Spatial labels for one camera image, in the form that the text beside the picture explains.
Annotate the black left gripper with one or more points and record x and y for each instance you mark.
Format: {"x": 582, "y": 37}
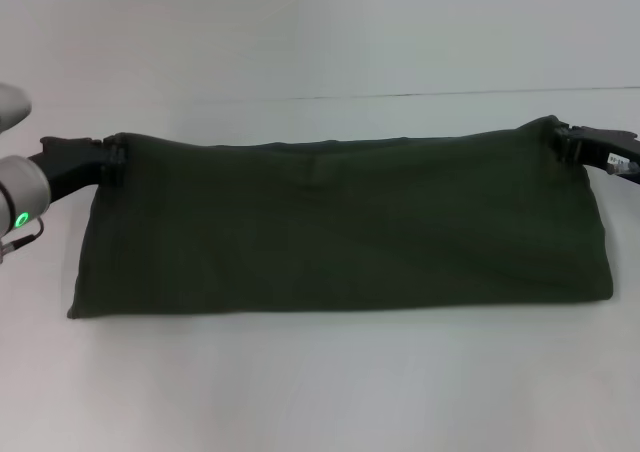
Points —
{"x": 70, "y": 164}

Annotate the dark green FREE T-shirt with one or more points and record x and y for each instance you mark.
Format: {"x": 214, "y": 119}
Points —
{"x": 340, "y": 232}

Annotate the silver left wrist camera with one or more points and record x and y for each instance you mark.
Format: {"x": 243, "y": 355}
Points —
{"x": 12, "y": 107}

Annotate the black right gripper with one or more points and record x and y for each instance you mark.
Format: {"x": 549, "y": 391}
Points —
{"x": 607, "y": 149}

